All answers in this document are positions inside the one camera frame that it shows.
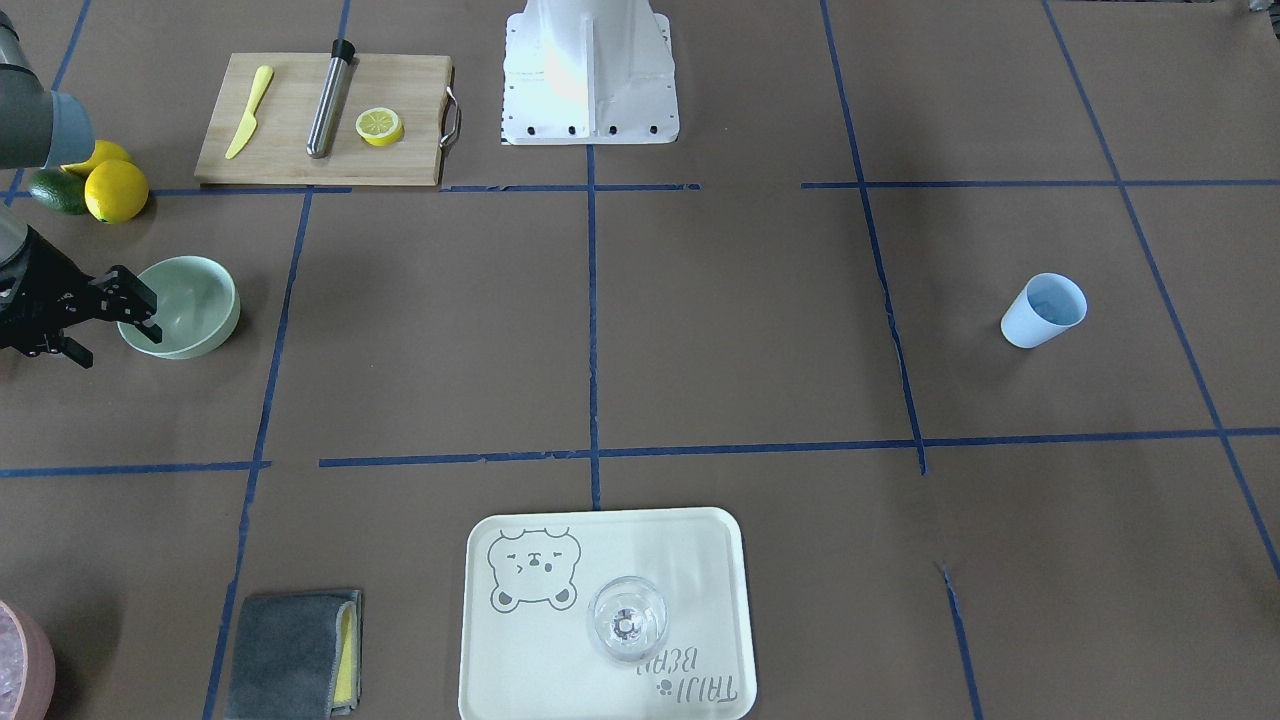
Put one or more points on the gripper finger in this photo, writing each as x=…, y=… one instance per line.
x=58, y=344

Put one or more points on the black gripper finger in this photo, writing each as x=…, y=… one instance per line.
x=120, y=296

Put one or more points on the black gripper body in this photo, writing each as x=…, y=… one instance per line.
x=30, y=303

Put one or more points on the green ceramic bowl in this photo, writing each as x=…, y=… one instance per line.
x=198, y=307

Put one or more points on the light blue plastic cup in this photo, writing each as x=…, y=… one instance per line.
x=1048, y=304

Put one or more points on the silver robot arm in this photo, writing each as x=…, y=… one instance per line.
x=40, y=128

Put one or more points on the pink bowl with ice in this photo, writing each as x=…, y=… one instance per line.
x=28, y=666

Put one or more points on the yellow lemon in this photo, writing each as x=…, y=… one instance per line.
x=116, y=191
x=104, y=150

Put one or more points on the green lime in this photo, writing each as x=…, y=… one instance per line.
x=57, y=190

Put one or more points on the yellow plastic knife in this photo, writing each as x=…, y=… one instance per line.
x=248, y=123

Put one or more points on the half lemon slice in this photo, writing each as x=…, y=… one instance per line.
x=379, y=127

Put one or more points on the cream bear tray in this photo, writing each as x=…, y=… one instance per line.
x=526, y=645

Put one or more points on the clear wine glass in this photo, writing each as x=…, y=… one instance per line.
x=629, y=619

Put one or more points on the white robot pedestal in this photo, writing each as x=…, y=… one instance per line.
x=589, y=73

